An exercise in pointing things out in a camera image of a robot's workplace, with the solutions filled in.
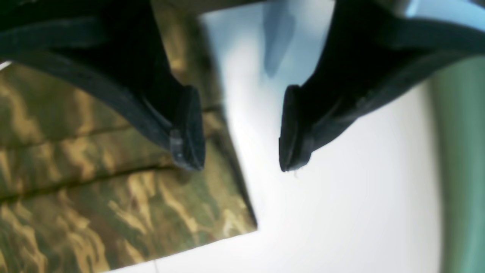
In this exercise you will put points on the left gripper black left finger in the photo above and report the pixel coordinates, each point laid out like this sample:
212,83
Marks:
112,49

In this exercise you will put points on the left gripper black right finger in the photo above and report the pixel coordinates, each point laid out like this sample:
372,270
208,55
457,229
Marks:
376,50

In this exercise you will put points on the green fabric curtain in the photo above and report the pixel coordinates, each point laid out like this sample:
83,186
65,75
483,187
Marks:
457,95

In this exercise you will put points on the camouflage t-shirt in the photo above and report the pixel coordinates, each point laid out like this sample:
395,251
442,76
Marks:
83,191

